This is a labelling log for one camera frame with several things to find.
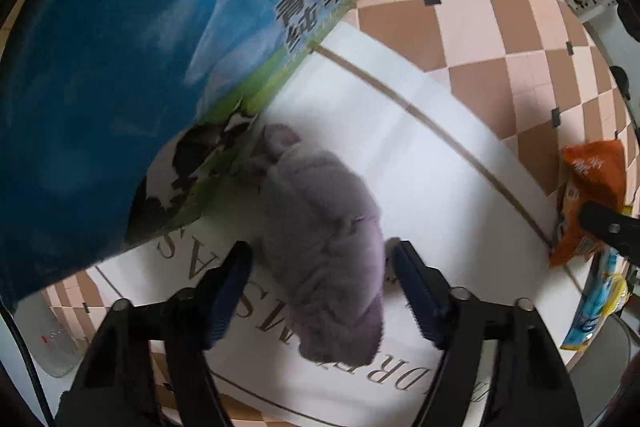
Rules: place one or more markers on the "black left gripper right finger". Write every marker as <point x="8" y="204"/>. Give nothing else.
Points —
<point x="529" y="383"/>

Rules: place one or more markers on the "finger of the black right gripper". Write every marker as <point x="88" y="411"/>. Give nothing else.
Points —
<point x="614" y="229"/>

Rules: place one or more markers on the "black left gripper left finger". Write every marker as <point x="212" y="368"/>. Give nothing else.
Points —
<point x="114" y="385"/>

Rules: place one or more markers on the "orange snack bag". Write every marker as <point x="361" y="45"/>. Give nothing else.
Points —
<point x="596" y="172"/>

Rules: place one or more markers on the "purple plush toy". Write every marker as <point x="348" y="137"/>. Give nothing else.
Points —
<point x="323" y="242"/>

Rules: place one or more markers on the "yellow snack packet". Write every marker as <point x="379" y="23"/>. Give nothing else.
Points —
<point x="618" y="295"/>

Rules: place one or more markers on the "blue white stick packet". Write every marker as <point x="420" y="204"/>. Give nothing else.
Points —
<point x="591" y="306"/>

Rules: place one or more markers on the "checkered round table mat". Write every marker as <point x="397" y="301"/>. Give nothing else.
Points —
<point x="454" y="113"/>

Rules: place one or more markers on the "brown cardboard box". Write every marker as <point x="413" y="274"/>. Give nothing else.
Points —
<point x="117" y="114"/>

